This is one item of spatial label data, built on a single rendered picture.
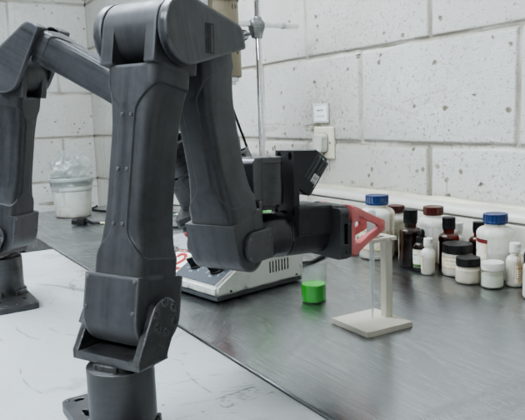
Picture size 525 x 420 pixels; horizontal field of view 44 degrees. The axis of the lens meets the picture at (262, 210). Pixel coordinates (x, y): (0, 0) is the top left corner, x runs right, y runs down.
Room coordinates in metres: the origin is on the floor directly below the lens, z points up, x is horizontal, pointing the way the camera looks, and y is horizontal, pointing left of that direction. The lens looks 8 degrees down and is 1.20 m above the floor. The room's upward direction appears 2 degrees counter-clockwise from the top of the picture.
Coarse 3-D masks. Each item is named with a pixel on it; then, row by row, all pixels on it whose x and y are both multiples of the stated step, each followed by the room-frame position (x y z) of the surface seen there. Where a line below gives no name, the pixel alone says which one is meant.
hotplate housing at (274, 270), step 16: (288, 256) 1.11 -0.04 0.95; (240, 272) 1.04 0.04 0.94; (256, 272) 1.06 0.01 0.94; (272, 272) 1.09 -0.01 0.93; (288, 272) 1.11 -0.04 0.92; (192, 288) 1.05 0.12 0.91; (208, 288) 1.02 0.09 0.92; (224, 288) 1.02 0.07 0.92; (240, 288) 1.04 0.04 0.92; (256, 288) 1.06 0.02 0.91
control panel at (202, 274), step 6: (186, 264) 1.11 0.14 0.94; (180, 270) 1.10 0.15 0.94; (186, 270) 1.09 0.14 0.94; (192, 270) 1.08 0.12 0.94; (198, 270) 1.08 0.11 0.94; (204, 270) 1.07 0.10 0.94; (228, 270) 1.04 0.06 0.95; (186, 276) 1.08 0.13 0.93; (192, 276) 1.07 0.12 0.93; (198, 276) 1.06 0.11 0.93; (204, 276) 1.05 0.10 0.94; (210, 276) 1.04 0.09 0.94; (216, 276) 1.04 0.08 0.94; (222, 276) 1.03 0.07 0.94; (204, 282) 1.03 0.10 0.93; (210, 282) 1.02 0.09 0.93; (216, 282) 1.02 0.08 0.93
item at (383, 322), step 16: (384, 240) 0.87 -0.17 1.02; (384, 256) 0.89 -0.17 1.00; (384, 272) 0.89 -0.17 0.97; (384, 288) 0.89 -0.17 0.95; (384, 304) 0.89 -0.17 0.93; (336, 320) 0.88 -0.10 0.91; (352, 320) 0.88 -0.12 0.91; (368, 320) 0.87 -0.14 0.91; (384, 320) 0.87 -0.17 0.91; (400, 320) 0.87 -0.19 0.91; (368, 336) 0.82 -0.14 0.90
